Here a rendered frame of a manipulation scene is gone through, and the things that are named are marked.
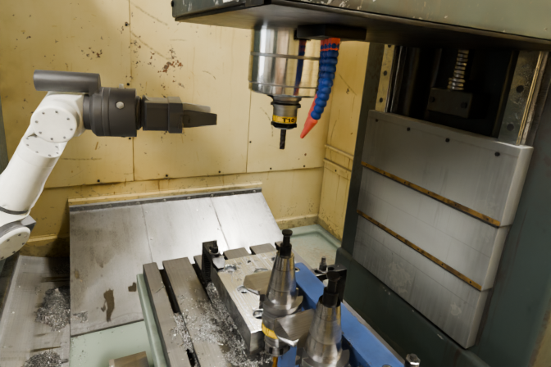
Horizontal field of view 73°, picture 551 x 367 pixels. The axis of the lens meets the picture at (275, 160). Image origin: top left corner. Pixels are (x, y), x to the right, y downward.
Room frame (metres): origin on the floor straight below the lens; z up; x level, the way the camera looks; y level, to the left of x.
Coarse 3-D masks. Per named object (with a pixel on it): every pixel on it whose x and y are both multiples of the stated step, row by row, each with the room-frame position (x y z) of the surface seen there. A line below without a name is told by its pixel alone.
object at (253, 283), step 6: (270, 270) 0.55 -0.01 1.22; (246, 276) 0.52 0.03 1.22; (252, 276) 0.53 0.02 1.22; (258, 276) 0.53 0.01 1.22; (264, 276) 0.53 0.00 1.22; (270, 276) 0.53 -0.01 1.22; (246, 282) 0.51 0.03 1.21; (252, 282) 0.51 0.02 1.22; (258, 282) 0.51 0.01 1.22; (264, 282) 0.51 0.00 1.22; (246, 288) 0.50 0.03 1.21; (252, 288) 0.49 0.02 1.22; (258, 288) 0.49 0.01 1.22; (258, 294) 0.48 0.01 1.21
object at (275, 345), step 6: (264, 336) 0.47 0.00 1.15; (264, 342) 0.46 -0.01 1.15; (270, 342) 0.46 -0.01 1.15; (276, 342) 0.45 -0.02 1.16; (282, 342) 0.45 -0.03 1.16; (270, 348) 0.45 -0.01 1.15; (276, 348) 0.45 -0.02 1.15; (282, 348) 0.45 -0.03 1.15; (288, 348) 0.46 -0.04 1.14; (270, 354) 0.46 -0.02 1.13; (276, 354) 0.45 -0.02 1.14; (282, 354) 0.45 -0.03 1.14
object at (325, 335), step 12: (324, 312) 0.36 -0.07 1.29; (336, 312) 0.36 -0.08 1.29; (312, 324) 0.37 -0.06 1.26; (324, 324) 0.36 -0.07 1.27; (336, 324) 0.36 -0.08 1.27; (312, 336) 0.36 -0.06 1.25; (324, 336) 0.36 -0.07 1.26; (336, 336) 0.36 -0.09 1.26; (312, 348) 0.36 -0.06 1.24; (324, 348) 0.35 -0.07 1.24; (336, 348) 0.36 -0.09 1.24; (324, 360) 0.35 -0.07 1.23; (336, 360) 0.36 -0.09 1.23
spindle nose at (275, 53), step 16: (256, 32) 0.72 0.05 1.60; (272, 32) 0.69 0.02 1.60; (288, 32) 0.69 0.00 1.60; (256, 48) 0.72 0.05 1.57; (272, 48) 0.69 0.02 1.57; (288, 48) 0.69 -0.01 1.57; (304, 48) 0.69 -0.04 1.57; (256, 64) 0.72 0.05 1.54; (272, 64) 0.69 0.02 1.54; (288, 64) 0.69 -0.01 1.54; (304, 64) 0.69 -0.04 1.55; (320, 64) 0.71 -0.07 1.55; (256, 80) 0.71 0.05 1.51; (272, 80) 0.69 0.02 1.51; (288, 80) 0.69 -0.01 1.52; (304, 80) 0.69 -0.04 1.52; (288, 96) 0.69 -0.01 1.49; (304, 96) 0.70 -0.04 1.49
